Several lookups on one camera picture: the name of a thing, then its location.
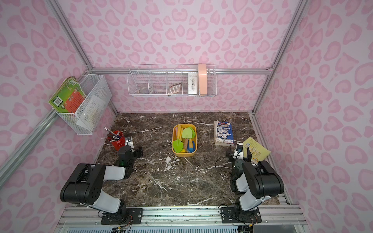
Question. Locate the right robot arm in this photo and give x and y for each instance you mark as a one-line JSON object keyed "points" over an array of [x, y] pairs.
{"points": [[254, 183]]}

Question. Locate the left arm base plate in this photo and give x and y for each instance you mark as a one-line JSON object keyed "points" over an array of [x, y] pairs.
{"points": [[129, 216]]}

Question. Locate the yellow green booklet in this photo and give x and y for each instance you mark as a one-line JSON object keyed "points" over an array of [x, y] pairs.
{"points": [[253, 151]]}

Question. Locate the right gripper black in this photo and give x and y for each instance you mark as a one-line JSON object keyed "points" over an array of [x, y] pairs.
{"points": [[248, 156]]}

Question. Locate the pink box in shelf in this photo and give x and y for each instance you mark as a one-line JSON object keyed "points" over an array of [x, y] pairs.
{"points": [[202, 78]]}

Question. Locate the green pointed trowel yellow handle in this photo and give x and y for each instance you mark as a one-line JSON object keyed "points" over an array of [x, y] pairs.
{"points": [[178, 144]]}

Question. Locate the round green trowel yellow handle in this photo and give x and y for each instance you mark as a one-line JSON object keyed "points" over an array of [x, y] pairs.
{"points": [[193, 132]]}

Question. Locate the white paper in basket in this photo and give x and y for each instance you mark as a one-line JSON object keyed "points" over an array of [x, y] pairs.
{"points": [[90, 114]]}

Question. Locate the yellow plastic storage box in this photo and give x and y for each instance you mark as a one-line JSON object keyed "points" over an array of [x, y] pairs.
{"points": [[184, 153]]}

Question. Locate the white box in shelf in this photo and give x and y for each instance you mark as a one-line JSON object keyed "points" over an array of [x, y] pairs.
{"points": [[192, 83]]}

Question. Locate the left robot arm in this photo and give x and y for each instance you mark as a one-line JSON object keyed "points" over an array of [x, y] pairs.
{"points": [[85, 185]]}

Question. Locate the red pen cup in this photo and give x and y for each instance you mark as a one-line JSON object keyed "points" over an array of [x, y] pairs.
{"points": [[115, 138]]}

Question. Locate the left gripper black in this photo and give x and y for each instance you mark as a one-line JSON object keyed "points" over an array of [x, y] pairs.
{"points": [[125, 151]]}

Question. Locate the round metal tin in shelf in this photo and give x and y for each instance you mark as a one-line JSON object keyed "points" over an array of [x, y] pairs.
{"points": [[144, 90]]}

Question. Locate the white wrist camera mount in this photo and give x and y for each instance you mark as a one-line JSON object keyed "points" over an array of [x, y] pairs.
{"points": [[129, 142], [239, 150]]}

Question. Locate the white wire shelf back wall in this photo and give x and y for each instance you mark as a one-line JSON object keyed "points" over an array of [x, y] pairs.
{"points": [[160, 79]]}

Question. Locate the thick blue cover book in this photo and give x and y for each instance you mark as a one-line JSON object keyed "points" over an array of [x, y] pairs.
{"points": [[223, 133]]}

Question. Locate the purple shovel pink handle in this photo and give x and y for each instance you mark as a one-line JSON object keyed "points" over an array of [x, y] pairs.
{"points": [[175, 132]]}

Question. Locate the blue shovel wooden handle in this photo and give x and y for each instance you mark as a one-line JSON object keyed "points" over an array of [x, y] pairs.
{"points": [[191, 146]]}

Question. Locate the small calculator in shelf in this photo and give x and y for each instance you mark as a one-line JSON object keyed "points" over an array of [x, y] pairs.
{"points": [[174, 89]]}

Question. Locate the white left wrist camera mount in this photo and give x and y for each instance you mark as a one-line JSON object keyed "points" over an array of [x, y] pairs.
{"points": [[129, 142]]}

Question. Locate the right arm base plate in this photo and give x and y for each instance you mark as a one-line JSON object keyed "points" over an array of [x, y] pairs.
{"points": [[231, 215]]}

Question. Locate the pale green shovel wooden handle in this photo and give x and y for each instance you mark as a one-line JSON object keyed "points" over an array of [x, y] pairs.
{"points": [[186, 135]]}

